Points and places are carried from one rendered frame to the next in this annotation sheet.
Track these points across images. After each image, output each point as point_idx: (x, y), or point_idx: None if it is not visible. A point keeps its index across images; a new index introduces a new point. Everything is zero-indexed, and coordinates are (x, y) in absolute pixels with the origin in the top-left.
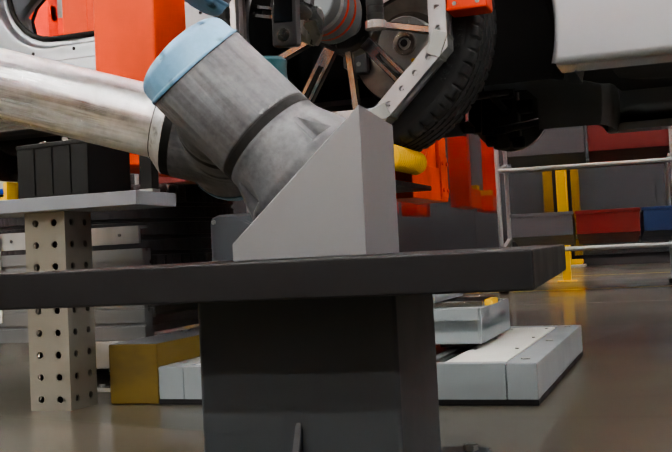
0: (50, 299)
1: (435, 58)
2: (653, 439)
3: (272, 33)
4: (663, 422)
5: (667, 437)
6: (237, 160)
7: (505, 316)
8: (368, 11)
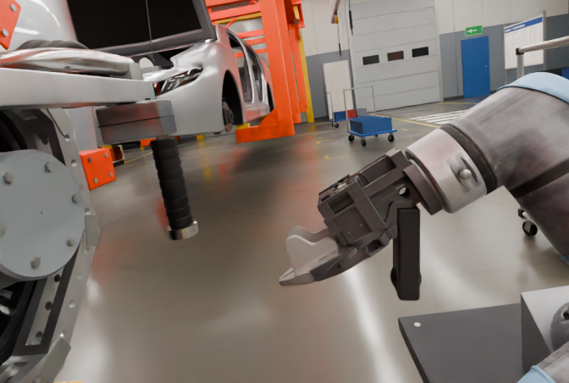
0: None
1: (94, 248)
2: (387, 379)
3: (418, 282)
4: (342, 379)
5: (380, 374)
6: None
7: None
8: (186, 213)
